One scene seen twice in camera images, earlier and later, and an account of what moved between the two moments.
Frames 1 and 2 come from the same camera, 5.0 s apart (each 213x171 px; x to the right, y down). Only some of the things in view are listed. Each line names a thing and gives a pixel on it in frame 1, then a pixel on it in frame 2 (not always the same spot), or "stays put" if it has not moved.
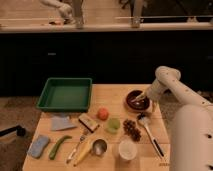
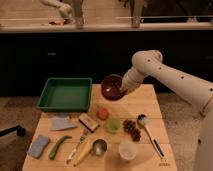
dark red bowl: [137, 104] → [111, 87]
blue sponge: [37, 146] stays put
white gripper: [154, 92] → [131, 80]
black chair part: [20, 131] stays put
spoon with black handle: [141, 119] stays put
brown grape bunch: [131, 130] stays put
